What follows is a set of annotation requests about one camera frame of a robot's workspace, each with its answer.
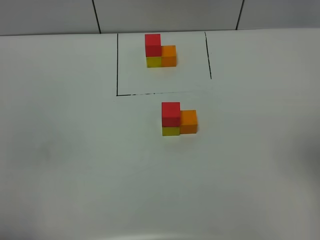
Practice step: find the yellow template block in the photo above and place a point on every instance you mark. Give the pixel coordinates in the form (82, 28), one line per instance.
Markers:
(154, 62)

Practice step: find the orange template block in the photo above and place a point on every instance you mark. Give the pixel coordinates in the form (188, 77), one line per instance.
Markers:
(168, 56)

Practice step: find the red template block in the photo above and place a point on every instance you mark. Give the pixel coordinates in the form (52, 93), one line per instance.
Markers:
(153, 47)

